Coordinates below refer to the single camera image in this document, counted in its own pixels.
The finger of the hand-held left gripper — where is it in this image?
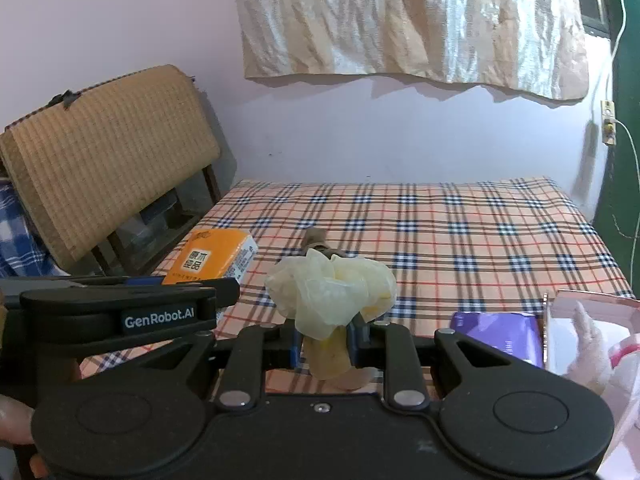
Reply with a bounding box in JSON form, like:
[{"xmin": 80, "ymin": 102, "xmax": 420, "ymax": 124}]
[{"xmin": 175, "ymin": 279, "xmax": 240, "ymax": 324}]

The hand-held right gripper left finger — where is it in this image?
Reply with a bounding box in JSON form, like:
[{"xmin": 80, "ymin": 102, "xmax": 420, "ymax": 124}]
[{"xmin": 122, "ymin": 327, "xmax": 302, "ymax": 409}]

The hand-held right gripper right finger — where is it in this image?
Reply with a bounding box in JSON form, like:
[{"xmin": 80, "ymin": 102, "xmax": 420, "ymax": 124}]
[{"xmin": 349, "ymin": 320, "xmax": 526, "ymax": 408}]

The orange tissue packet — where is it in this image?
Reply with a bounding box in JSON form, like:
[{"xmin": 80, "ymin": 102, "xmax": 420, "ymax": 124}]
[{"xmin": 161, "ymin": 229, "xmax": 259, "ymax": 326}]

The yellowish rubber glove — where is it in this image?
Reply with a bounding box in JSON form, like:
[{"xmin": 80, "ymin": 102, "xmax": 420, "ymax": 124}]
[{"xmin": 265, "ymin": 247, "xmax": 398, "ymax": 390}]

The person's left hand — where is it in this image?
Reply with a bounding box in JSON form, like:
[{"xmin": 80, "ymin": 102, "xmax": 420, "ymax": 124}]
[{"xmin": 0, "ymin": 394, "xmax": 48, "ymax": 479}]

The blue plaid shirt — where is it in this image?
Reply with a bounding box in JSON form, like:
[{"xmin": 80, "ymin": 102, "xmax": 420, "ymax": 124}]
[{"xmin": 0, "ymin": 177, "xmax": 71, "ymax": 279}]

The wooden chair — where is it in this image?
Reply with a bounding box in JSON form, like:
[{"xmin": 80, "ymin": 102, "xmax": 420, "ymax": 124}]
[{"xmin": 85, "ymin": 162, "xmax": 224, "ymax": 279}]

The purple tissue packet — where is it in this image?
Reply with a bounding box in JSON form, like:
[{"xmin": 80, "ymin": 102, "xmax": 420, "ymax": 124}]
[{"xmin": 450, "ymin": 310, "xmax": 546, "ymax": 369}]

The woven straw mat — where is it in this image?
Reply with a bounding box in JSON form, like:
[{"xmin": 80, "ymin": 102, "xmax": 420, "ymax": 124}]
[{"xmin": 0, "ymin": 64, "xmax": 222, "ymax": 272}]

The black clip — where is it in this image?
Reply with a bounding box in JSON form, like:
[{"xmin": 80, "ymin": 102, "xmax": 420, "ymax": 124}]
[{"xmin": 47, "ymin": 90, "xmax": 81, "ymax": 111}]

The green door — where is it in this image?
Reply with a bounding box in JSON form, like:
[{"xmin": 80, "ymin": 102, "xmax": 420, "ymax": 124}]
[{"xmin": 590, "ymin": 0, "xmax": 640, "ymax": 292}]

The shiny golden wall cloth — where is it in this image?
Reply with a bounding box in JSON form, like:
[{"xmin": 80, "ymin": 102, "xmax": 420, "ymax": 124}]
[{"xmin": 230, "ymin": 0, "xmax": 590, "ymax": 103}]

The wall socket with charger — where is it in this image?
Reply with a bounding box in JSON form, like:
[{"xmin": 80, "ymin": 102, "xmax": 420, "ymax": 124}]
[{"xmin": 600, "ymin": 100, "xmax": 617, "ymax": 147}]

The white cable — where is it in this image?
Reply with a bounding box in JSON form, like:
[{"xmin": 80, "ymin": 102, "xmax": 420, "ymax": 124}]
[{"xmin": 600, "ymin": 0, "xmax": 640, "ymax": 241}]

